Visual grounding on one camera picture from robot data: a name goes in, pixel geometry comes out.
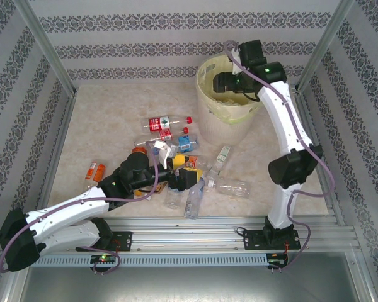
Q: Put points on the white ribbed plastic bin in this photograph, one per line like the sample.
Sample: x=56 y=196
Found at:
x=220 y=129

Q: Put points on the green white label bottle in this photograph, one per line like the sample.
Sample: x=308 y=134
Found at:
x=223 y=155

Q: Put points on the blue label plastic bottle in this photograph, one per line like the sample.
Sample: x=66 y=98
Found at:
x=185 y=143

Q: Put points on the small red label bottle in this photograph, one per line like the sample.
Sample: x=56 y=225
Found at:
x=166 y=135

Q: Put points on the large red label bottle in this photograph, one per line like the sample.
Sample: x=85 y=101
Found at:
x=156 y=123

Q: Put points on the grey metal front panel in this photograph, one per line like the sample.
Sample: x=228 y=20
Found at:
x=192 y=286

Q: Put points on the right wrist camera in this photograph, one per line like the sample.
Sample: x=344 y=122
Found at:
x=236 y=64

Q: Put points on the black mounting plate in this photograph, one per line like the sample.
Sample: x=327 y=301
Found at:
x=124 y=240
x=252 y=240

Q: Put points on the small clear plastic bottle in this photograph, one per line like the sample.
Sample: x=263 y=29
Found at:
x=212 y=174

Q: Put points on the clear bottle orange label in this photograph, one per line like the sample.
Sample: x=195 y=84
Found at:
x=193 y=161

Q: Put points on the orange label plastic bottle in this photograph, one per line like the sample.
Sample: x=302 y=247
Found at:
x=99 y=171

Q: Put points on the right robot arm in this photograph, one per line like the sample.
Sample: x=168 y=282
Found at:
x=283 y=126

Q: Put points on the orange juice bottle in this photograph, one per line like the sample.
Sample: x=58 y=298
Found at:
x=138 y=150

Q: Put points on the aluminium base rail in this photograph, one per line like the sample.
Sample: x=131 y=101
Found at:
x=192 y=236

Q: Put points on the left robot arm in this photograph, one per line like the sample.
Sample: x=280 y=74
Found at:
x=69 y=207

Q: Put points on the clear bottle white cap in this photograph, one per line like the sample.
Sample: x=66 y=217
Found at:
x=233 y=188

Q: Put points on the aluminium frame post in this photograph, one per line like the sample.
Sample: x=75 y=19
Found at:
x=324 y=41
x=44 y=41

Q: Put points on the aluminium side rail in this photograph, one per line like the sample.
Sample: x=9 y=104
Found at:
x=334 y=207
x=61 y=141

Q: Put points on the small control board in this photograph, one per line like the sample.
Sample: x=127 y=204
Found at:
x=275 y=259
x=104 y=259

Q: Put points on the clear bottle pale blue label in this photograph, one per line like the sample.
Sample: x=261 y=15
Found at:
x=193 y=201

